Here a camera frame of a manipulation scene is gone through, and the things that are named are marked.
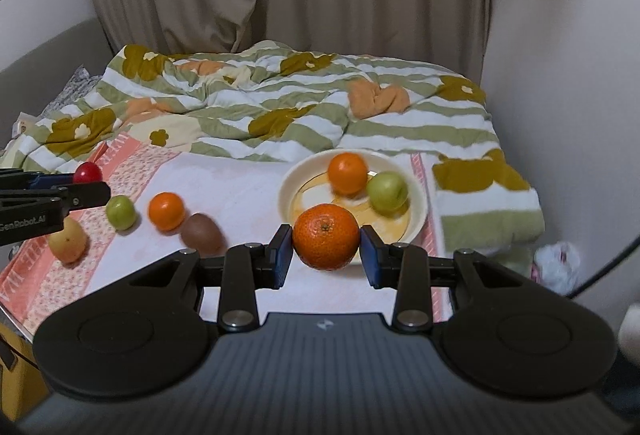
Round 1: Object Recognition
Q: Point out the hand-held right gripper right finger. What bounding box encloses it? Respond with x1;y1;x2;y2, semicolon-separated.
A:
359;225;526;335

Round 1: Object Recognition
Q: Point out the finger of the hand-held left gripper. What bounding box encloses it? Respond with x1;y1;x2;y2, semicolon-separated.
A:
0;169;76;190
0;182;112;216

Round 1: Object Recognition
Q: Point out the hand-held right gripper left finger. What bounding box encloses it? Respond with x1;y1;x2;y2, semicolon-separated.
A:
129;224;294;333

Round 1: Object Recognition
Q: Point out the red apple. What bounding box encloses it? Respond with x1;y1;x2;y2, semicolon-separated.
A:
74;161;103;184

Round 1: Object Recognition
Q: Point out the small green apple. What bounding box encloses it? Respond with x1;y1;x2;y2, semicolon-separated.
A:
105;195;137;232

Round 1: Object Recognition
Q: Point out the yellow pear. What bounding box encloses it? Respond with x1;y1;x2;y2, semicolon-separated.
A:
47;216;88;264

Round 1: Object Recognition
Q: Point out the large orange mandarin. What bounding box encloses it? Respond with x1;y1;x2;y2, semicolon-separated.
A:
292;204;361;272

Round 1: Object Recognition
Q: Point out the cream bowl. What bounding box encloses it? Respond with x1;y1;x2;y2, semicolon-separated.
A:
278;149;429;267

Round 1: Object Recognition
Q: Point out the brown kiwi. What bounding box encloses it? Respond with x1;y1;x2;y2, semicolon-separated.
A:
180;213;224;256

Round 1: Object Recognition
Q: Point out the pink floral tablecloth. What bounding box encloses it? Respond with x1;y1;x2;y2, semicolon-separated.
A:
0;142;453;336

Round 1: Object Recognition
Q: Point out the grey patterned pillow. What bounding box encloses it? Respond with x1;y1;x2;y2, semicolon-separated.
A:
37;65;103;118

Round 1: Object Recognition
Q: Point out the grey headboard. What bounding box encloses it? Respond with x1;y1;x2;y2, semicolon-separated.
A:
0;17;121;146

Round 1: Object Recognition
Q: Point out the yellow box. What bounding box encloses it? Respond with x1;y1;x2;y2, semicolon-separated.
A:
0;322;51;423

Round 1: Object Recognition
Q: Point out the green striped floral blanket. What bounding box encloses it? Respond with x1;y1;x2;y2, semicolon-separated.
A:
0;41;546;252

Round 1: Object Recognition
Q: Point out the white plastic bag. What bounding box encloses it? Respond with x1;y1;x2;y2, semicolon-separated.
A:
532;241;583;296

